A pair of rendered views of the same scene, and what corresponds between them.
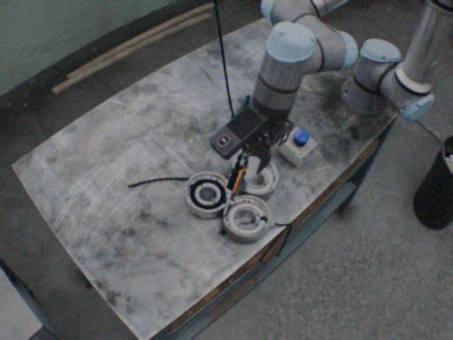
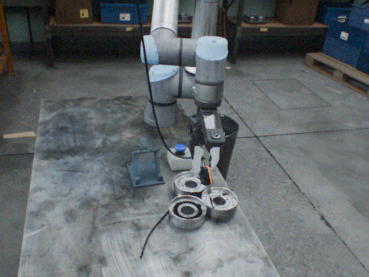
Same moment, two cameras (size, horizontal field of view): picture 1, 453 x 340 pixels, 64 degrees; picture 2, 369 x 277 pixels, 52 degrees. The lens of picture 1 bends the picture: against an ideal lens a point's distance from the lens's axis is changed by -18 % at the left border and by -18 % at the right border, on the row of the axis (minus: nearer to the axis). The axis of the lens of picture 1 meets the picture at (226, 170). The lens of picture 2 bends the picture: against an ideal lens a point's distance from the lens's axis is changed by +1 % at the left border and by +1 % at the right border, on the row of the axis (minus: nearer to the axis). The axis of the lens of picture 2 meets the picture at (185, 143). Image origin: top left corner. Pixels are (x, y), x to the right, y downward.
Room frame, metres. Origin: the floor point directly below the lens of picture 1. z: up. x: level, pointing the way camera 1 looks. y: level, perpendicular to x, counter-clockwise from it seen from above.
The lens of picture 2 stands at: (0.10, 0.72, 1.53)
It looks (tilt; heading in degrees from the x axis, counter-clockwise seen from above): 31 degrees down; 304
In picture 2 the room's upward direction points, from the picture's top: 5 degrees clockwise
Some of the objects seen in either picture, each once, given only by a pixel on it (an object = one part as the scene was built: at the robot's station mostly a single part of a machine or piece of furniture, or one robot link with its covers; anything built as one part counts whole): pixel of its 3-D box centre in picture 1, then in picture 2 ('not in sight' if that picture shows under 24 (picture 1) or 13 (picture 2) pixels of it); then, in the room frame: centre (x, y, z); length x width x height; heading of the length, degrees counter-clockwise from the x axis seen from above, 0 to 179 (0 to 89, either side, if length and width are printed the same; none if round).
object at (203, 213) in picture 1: (207, 196); (187, 212); (0.53, 0.03, 0.82); 0.10 x 0.10 x 0.04
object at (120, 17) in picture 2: not in sight; (123, 10); (3.25, -2.52, 0.56); 0.52 x 0.38 x 0.22; 48
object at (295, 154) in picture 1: (299, 145); (179, 157); (0.71, -0.17, 0.82); 0.08 x 0.07 x 0.05; 141
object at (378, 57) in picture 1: (379, 64); (165, 81); (0.96, -0.39, 0.97); 0.13 x 0.12 x 0.14; 36
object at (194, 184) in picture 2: (256, 180); (190, 186); (0.59, -0.07, 0.82); 0.10 x 0.10 x 0.04
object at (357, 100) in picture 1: (366, 88); (162, 108); (0.96, -0.39, 0.85); 0.15 x 0.15 x 0.10
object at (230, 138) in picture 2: (449, 187); (209, 152); (1.14, -1.13, 0.21); 0.34 x 0.34 x 0.43
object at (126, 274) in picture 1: (243, 117); (128, 173); (0.81, -0.03, 0.79); 1.20 x 0.60 x 0.02; 141
